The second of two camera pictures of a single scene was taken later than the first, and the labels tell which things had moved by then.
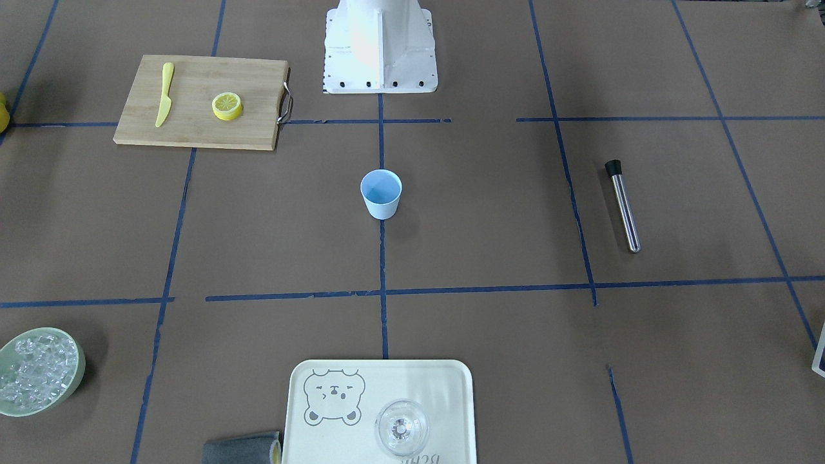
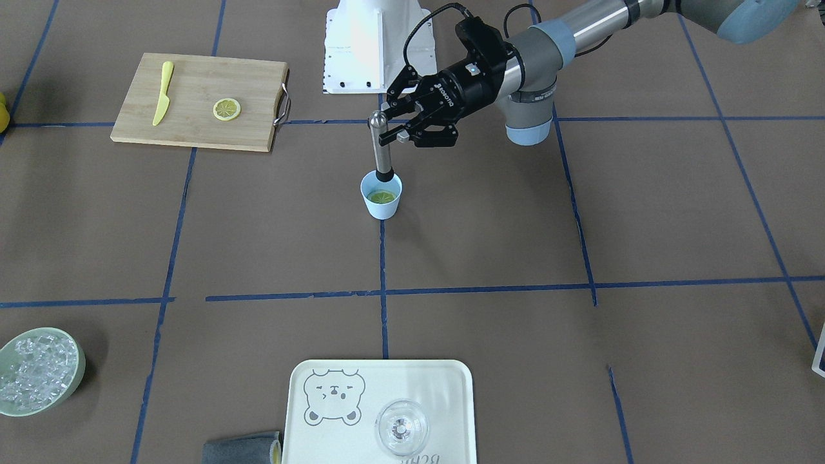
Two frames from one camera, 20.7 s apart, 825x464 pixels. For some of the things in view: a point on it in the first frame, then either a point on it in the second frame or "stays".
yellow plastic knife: [166, 102] stays
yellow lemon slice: [227, 106] -> [383, 198]
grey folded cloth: [259, 448] stays
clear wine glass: [401, 427] stays
